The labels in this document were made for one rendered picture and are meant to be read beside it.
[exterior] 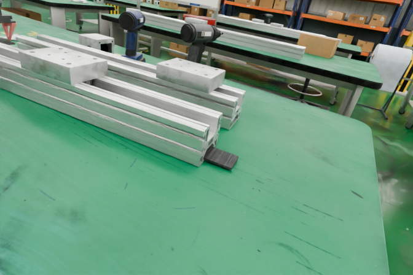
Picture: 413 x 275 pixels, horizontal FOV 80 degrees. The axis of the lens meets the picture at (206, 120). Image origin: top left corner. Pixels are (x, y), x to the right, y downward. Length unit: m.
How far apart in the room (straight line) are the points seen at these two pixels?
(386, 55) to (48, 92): 3.74
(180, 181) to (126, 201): 0.10
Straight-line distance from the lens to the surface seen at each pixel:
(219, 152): 0.54
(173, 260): 0.36
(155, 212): 0.41
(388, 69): 3.98
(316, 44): 2.42
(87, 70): 0.64
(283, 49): 2.00
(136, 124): 0.53
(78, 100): 0.63
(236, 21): 4.09
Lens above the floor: 1.08
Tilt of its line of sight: 26 degrees down
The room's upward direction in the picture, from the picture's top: 10 degrees clockwise
